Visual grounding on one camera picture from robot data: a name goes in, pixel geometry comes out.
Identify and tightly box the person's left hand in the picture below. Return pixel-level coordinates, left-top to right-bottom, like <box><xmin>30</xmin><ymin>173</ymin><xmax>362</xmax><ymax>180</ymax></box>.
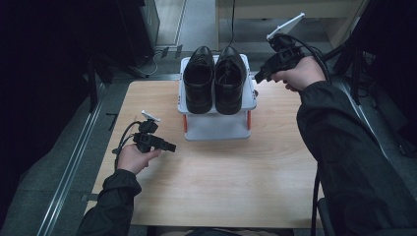
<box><xmin>116</xmin><ymin>144</ymin><xmax>162</xmax><ymax>176</ymax></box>

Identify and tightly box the black leather shoe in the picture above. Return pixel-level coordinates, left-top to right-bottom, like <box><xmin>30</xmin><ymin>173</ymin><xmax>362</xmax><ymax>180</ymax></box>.
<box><xmin>182</xmin><ymin>45</ymin><xmax>216</xmax><ymax>115</ymax></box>
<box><xmin>213</xmin><ymin>45</ymin><xmax>248</xmax><ymax>116</ymax></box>

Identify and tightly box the left hand-held gripper cable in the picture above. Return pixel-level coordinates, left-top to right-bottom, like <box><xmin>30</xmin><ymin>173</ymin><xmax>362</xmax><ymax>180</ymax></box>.
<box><xmin>111</xmin><ymin>120</ymin><xmax>143</xmax><ymax>172</ymax></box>

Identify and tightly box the hanging black cable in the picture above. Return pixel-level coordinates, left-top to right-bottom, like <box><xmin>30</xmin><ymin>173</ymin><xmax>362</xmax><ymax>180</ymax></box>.
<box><xmin>216</xmin><ymin>0</ymin><xmax>237</xmax><ymax>48</ymax></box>

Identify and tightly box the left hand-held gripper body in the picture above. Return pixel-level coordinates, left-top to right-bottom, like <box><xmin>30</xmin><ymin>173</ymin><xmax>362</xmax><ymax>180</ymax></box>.
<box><xmin>132</xmin><ymin>109</ymin><xmax>162</xmax><ymax>154</ymax></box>

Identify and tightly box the black tripod stand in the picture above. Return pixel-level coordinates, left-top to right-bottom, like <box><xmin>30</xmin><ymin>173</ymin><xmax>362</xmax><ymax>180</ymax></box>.
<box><xmin>319</xmin><ymin>30</ymin><xmax>373</xmax><ymax>106</ymax></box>

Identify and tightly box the grey tape strip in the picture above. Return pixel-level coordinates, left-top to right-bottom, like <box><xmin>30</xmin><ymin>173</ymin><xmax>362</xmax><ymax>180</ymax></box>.
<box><xmin>80</xmin><ymin>192</ymin><xmax>103</xmax><ymax>204</ymax></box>

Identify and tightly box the person's right hand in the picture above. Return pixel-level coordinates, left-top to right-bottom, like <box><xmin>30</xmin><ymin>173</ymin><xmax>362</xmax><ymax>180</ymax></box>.
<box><xmin>270</xmin><ymin>55</ymin><xmax>327</xmax><ymax>92</ymax></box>

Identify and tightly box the right hand-held gripper cable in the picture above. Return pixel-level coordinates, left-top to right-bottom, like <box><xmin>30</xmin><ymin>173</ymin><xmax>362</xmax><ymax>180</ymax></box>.
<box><xmin>288</xmin><ymin>33</ymin><xmax>332</xmax><ymax>83</ymax></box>

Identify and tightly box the metal floor rail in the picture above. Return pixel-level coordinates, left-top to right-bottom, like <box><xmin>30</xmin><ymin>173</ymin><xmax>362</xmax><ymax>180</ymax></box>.
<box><xmin>338</xmin><ymin>81</ymin><xmax>417</xmax><ymax>185</ymax></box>
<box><xmin>34</xmin><ymin>82</ymin><xmax>107</xmax><ymax>236</ymax></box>

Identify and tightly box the light wooden desk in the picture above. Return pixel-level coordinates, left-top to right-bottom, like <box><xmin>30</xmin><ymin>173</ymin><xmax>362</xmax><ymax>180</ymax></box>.
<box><xmin>214</xmin><ymin>0</ymin><xmax>372</xmax><ymax>51</ymax></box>

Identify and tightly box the white floor cable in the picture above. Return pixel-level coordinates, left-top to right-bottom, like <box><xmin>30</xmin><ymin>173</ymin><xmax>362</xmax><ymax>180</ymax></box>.
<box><xmin>136</xmin><ymin>52</ymin><xmax>159</xmax><ymax>77</ymax></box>

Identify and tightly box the hand-held gripper cable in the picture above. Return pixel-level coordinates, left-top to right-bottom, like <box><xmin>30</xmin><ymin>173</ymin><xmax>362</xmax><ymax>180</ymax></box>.
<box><xmin>111</xmin><ymin>120</ymin><xmax>143</xmax><ymax>172</ymax></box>
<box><xmin>288</xmin><ymin>33</ymin><xmax>332</xmax><ymax>83</ymax></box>

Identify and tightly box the white two-tier shoe rack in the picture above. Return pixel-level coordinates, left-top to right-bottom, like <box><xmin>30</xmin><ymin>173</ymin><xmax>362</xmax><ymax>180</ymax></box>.
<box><xmin>177</xmin><ymin>53</ymin><xmax>258</xmax><ymax>142</ymax></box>

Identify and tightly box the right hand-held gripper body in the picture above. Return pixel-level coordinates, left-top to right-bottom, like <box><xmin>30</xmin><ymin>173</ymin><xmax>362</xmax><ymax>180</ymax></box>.
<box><xmin>261</xmin><ymin>12</ymin><xmax>306</xmax><ymax>80</ymax></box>

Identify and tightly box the black cabinet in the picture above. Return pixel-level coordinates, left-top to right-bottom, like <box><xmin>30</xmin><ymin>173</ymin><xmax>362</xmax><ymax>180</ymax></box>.
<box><xmin>112</xmin><ymin>0</ymin><xmax>161</xmax><ymax>68</ymax></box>

